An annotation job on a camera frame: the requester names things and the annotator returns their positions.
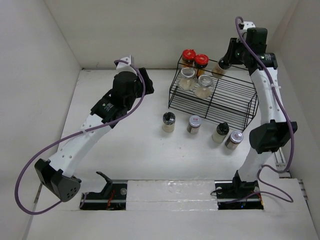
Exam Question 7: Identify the white lid spice jar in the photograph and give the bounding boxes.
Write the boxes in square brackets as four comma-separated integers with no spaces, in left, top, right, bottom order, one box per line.
[225,130,244,150]
[187,115,202,135]

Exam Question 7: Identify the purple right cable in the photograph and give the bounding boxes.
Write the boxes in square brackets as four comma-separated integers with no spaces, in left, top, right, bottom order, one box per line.
[211,16,295,203]

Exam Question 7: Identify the clear glass jar front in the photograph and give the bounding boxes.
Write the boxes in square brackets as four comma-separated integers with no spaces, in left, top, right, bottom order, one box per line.
[193,74,214,99]

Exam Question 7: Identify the black cap spice grinder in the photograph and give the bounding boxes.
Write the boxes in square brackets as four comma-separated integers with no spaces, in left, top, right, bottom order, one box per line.
[162,112,176,133]
[211,57,231,79]
[211,122,230,144]

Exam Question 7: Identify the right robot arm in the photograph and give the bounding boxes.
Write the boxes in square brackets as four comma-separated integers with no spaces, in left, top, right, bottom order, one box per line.
[218,22,298,200]

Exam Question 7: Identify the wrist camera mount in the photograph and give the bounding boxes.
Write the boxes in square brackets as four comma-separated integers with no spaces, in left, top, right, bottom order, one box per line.
[114,54,135,73]
[236,21,256,40]

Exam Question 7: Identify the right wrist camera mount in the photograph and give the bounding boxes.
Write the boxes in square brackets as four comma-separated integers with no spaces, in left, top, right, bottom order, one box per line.
[236,21,256,40]

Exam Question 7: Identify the black wire rack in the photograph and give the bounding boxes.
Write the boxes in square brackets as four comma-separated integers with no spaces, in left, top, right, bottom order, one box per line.
[168,58,259,132]

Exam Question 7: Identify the red lid sauce jar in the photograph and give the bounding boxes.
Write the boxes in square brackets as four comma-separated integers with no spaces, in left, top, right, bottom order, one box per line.
[194,54,209,78]
[181,48,197,68]

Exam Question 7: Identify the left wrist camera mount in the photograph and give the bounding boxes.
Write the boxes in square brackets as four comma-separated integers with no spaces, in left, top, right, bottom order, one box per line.
[114,54,135,73]

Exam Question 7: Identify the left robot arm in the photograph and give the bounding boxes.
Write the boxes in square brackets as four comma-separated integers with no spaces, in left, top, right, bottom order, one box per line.
[34,67,154,202]

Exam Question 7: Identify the clear glass jar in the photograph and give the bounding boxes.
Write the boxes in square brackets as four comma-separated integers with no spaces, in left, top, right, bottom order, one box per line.
[177,67,196,91]
[193,74,214,99]

